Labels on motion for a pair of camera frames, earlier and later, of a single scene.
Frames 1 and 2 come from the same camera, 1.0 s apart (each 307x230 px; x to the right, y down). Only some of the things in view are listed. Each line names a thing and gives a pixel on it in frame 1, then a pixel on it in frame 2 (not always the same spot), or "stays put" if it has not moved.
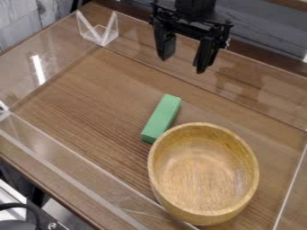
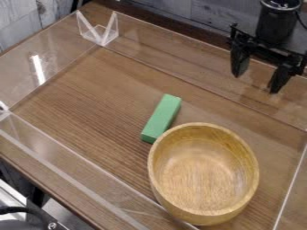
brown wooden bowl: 203,169 stays put
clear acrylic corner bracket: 99,34 stays put
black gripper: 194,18 -> 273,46
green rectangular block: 162,119 stays put
